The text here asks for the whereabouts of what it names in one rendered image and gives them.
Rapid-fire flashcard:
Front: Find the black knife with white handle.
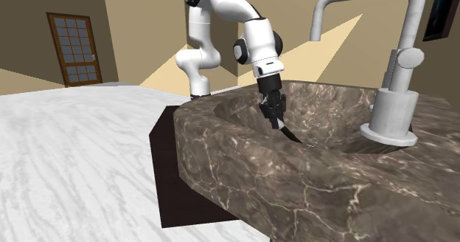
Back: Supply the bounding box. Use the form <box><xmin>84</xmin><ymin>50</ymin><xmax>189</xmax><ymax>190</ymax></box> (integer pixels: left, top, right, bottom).
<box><xmin>272</xmin><ymin>117</ymin><xmax>303</xmax><ymax>145</ymax></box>

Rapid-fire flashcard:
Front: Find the brown door with glass panes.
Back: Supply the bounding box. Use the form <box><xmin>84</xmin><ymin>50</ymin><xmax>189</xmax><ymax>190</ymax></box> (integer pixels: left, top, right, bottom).
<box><xmin>46</xmin><ymin>11</ymin><xmax>104</xmax><ymax>89</ymax></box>

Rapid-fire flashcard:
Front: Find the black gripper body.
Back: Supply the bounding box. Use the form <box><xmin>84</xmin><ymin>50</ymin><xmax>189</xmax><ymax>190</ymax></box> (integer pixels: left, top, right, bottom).
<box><xmin>256</xmin><ymin>72</ymin><xmax>288</xmax><ymax>108</ymax></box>

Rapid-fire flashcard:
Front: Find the brown marble sink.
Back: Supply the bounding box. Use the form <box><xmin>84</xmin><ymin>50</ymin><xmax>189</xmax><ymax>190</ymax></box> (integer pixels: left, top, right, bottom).
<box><xmin>172</xmin><ymin>79</ymin><xmax>460</xmax><ymax>242</ymax></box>

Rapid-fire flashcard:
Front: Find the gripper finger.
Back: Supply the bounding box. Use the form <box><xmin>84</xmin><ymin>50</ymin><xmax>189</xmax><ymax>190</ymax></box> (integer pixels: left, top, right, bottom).
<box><xmin>259</xmin><ymin>100</ymin><xmax>277</xmax><ymax>121</ymax></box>
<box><xmin>273</xmin><ymin>94</ymin><xmax>288</xmax><ymax>131</ymax></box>

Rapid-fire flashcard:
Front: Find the grey tap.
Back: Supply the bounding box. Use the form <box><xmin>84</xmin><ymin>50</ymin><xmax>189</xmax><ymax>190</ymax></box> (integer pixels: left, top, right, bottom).
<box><xmin>309</xmin><ymin>0</ymin><xmax>427</xmax><ymax>148</ymax></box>

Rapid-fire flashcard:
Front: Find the dark framed wall picture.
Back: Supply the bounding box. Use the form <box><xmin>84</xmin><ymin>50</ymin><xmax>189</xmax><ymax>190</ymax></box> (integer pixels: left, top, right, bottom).
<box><xmin>422</xmin><ymin>0</ymin><xmax>458</xmax><ymax>42</ymax></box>

